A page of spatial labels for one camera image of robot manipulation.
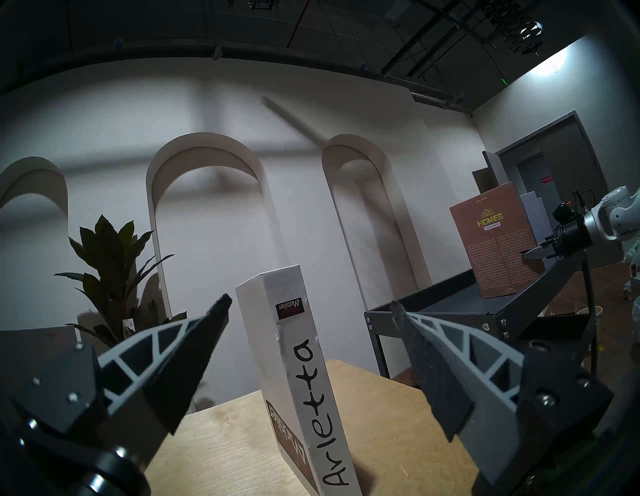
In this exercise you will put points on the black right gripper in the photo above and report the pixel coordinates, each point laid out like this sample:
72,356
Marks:
570,232

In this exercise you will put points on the brown Homes book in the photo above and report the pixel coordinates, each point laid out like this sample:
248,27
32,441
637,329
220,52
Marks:
495,245

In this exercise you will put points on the black metal shelf cart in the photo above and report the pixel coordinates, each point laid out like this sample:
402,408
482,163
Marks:
450,300

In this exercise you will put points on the light wooden table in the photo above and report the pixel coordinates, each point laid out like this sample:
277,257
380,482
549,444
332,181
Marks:
400,440

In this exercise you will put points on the grey Discontent book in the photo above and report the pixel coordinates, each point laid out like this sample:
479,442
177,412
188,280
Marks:
534,212

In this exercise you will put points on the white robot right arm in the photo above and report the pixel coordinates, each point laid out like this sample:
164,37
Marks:
615,212

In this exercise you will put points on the tall green potted plant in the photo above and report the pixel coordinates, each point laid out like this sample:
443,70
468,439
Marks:
110,265

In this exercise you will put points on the grey Special Issue book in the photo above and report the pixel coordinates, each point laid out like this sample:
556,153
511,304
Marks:
30,350

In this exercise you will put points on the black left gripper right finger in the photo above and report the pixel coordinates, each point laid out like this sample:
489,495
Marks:
450,370

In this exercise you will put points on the dark door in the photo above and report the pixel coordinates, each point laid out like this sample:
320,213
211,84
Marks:
560,150

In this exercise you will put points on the ceiling spot lamp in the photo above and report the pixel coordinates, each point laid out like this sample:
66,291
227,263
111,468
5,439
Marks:
532,27

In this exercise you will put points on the white Arietta book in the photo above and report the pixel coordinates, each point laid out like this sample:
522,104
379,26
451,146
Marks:
285,350

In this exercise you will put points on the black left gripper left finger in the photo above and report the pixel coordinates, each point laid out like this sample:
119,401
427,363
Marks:
165,370

